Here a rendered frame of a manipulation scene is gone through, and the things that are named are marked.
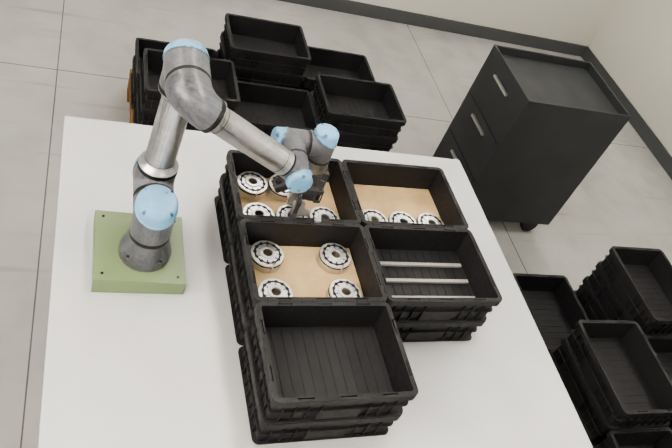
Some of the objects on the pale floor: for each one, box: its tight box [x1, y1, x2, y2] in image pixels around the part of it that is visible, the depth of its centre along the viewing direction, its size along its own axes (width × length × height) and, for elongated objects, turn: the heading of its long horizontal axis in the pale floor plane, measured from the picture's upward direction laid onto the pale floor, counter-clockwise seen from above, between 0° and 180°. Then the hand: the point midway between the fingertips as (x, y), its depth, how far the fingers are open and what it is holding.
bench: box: [38, 116, 593, 448], centre depth 248 cm, size 160×160×70 cm
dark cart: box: [432, 44, 631, 231], centre depth 377 cm, size 62×45×90 cm
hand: (289, 211), depth 229 cm, fingers open, 5 cm apart
